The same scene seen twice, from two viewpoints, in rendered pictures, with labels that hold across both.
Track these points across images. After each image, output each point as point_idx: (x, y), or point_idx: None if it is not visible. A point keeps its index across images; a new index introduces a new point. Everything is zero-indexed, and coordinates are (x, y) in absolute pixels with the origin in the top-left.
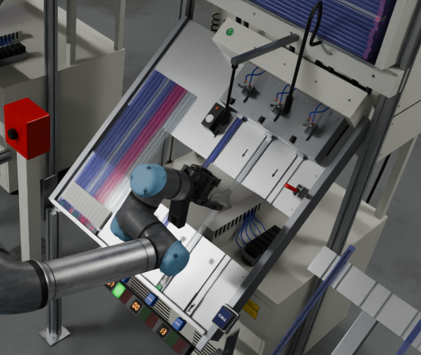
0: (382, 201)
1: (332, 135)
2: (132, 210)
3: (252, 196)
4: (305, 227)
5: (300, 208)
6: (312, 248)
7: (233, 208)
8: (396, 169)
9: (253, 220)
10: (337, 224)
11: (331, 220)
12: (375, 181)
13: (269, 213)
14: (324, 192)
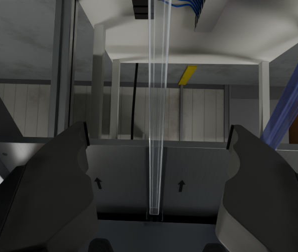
0: (116, 75)
1: None
2: None
3: (209, 28)
4: (141, 26)
5: None
6: (112, 14)
7: (221, 2)
8: (114, 108)
9: (191, 0)
10: (62, 83)
11: (134, 43)
12: (136, 81)
13: (183, 17)
14: None
